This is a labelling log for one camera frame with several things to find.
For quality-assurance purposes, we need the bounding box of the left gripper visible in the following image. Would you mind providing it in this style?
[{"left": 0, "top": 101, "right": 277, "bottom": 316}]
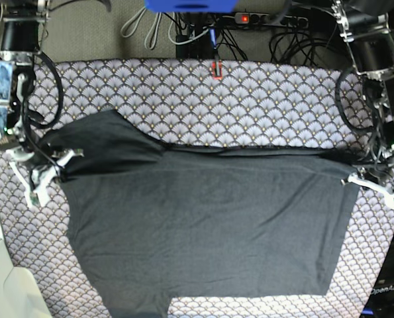
[{"left": 341, "top": 145, "right": 394, "bottom": 208}]

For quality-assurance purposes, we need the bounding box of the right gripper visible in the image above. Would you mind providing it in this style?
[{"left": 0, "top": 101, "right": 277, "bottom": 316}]
[{"left": 0, "top": 127, "right": 83, "bottom": 207}]

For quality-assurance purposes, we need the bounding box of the dark grey T-shirt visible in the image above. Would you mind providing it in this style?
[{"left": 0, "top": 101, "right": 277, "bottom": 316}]
[{"left": 43, "top": 111, "right": 360, "bottom": 317}]

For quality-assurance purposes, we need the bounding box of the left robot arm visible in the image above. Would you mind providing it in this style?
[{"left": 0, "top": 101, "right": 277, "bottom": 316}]
[{"left": 331, "top": 1, "right": 394, "bottom": 209}]

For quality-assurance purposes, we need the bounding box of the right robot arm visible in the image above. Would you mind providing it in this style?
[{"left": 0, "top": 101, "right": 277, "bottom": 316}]
[{"left": 0, "top": 1, "right": 83, "bottom": 207}]

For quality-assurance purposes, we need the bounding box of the fan-patterned table cloth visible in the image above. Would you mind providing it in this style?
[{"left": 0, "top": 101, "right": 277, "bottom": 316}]
[{"left": 0, "top": 59, "right": 394, "bottom": 317}]

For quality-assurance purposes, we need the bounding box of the white plastic bin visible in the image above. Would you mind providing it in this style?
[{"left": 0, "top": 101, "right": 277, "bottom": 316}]
[{"left": 0, "top": 220, "right": 52, "bottom": 317}]

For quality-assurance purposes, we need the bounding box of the red and black clamp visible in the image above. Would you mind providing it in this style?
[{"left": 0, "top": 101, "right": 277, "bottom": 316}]
[{"left": 211, "top": 60, "right": 222, "bottom": 80}]

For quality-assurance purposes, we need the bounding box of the black power strip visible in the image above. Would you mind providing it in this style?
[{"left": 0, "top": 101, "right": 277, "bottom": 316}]
[{"left": 232, "top": 12, "right": 309, "bottom": 28}]

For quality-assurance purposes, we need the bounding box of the grey looped cable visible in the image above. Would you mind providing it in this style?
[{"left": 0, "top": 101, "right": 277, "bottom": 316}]
[{"left": 120, "top": 7, "right": 163, "bottom": 50}]

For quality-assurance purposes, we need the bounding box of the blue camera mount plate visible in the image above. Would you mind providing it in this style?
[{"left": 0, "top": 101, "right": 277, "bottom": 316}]
[{"left": 145, "top": 0, "right": 237, "bottom": 13}]

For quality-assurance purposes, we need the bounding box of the blue clamp handle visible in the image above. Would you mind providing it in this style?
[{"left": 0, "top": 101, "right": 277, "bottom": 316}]
[{"left": 209, "top": 28, "right": 217, "bottom": 50}]

